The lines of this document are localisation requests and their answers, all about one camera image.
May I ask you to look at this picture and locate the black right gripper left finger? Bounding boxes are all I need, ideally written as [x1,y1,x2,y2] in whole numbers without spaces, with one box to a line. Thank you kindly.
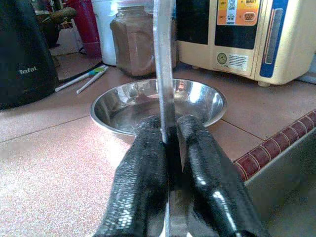
[93,115,171,237]

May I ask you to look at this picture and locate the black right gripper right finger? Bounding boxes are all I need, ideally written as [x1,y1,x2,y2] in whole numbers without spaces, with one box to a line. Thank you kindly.
[175,115,272,237]

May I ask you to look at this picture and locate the clear jar of brown powder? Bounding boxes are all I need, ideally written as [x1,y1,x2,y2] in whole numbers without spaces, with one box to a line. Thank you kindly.
[110,4,178,78]

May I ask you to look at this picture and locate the white jar with green lid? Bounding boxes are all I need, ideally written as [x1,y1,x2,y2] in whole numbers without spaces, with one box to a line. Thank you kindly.
[91,0,124,67]

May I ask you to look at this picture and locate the red plastic container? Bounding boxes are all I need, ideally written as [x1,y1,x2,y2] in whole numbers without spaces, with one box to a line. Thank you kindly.
[63,0,102,59]

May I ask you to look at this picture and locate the white stick with green tip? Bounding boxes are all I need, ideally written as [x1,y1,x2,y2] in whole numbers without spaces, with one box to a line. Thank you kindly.
[76,66,109,94]
[54,64,107,93]

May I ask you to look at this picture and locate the steel table knife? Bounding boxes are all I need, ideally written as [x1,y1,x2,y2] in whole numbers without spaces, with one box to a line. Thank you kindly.
[152,0,188,237]

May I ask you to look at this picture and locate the black electric kettle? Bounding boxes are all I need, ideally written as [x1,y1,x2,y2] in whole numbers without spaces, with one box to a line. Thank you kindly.
[0,0,60,111]

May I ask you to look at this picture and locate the cream water ionizer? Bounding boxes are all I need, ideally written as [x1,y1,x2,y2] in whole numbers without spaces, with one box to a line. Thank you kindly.
[175,0,316,87]

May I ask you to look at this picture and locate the stainless steel sink basin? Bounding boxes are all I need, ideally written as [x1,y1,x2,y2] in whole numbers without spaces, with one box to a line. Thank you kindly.
[243,123,316,237]

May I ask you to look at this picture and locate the shiny steel bowl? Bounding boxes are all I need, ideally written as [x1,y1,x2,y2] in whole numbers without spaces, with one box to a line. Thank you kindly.
[90,78,228,144]

